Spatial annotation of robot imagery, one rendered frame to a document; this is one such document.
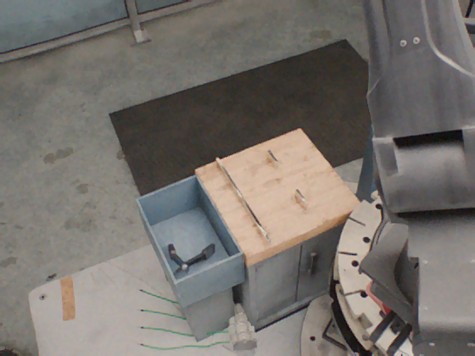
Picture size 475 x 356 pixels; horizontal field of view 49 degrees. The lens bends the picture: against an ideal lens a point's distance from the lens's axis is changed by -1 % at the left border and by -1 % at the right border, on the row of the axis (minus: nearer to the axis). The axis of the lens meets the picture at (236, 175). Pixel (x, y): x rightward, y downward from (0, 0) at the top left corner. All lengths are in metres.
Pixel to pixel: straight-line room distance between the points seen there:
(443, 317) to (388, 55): 0.16
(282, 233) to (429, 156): 0.47
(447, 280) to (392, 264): 0.14
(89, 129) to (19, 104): 0.43
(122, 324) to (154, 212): 0.27
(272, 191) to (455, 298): 0.52
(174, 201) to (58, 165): 1.59
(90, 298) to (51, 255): 1.07
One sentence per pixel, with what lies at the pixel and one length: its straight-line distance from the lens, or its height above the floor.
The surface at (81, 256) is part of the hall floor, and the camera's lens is 2.11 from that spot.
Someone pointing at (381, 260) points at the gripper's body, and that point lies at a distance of 0.48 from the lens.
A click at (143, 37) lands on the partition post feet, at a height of 0.01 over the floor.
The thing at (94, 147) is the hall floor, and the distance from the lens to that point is 2.45.
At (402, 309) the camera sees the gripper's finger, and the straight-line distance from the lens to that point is 0.48.
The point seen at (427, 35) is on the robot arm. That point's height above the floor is 1.55.
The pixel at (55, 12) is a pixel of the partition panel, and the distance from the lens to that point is 2.84.
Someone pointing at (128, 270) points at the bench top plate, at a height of 0.78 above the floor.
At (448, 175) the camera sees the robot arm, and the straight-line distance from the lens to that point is 0.33.
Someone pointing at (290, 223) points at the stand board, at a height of 1.07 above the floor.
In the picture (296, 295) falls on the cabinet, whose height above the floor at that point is 0.83.
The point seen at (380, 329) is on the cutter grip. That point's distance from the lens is 0.55.
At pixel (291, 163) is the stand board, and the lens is 0.86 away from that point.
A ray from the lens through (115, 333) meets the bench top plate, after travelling 1.05.
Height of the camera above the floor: 1.72
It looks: 51 degrees down
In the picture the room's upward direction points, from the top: 4 degrees counter-clockwise
